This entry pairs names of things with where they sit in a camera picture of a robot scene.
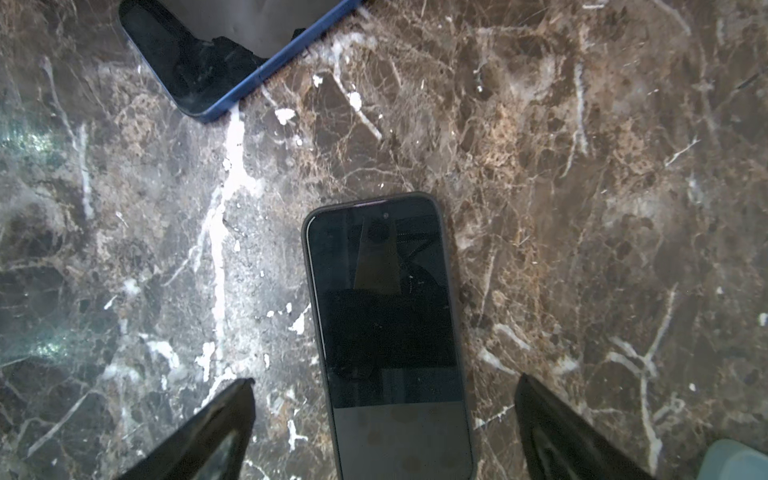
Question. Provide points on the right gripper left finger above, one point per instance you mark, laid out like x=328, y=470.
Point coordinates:
x=211, y=445

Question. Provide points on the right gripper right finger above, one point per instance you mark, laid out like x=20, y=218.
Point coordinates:
x=559, y=444

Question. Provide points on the light blue case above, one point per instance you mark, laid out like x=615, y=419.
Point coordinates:
x=731, y=460

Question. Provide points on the black phone case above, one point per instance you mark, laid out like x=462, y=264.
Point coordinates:
x=390, y=336

